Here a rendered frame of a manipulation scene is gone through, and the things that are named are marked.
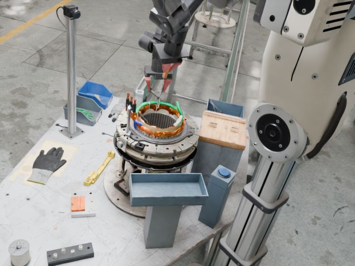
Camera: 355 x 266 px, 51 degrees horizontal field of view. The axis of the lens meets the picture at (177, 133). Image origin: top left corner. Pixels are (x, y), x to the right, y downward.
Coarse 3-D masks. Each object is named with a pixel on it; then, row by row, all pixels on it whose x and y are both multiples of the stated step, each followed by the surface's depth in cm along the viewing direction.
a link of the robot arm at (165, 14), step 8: (152, 0) 101; (160, 0) 98; (168, 0) 99; (176, 0) 100; (160, 8) 100; (168, 8) 100; (176, 8) 102; (184, 8) 103; (160, 16) 104; (168, 16) 101; (176, 16) 103; (184, 16) 104; (176, 24) 104
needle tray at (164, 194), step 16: (144, 176) 124; (160, 176) 126; (176, 176) 127; (192, 176) 128; (144, 192) 122; (160, 192) 124; (176, 192) 125; (192, 192) 126; (160, 208) 122; (176, 208) 123; (144, 224) 138; (160, 224) 127; (176, 224) 128; (160, 240) 132
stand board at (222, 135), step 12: (204, 120) 155; (216, 120) 157; (228, 120) 158; (204, 132) 148; (216, 132) 150; (228, 132) 151; (240, 132) 152; (216, 144) 147; (228, 144) 146; (240, 144) 146
